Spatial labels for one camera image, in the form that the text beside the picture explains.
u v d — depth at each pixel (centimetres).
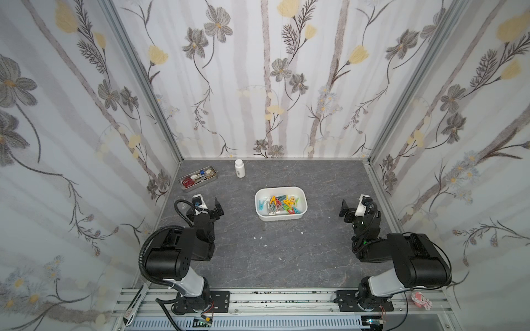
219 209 84
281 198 101
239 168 108
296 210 98
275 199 101
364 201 78
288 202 100
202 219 72
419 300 72
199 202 76
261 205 101
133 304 73
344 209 84
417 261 47
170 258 45
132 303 73
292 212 98
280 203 99
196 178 111
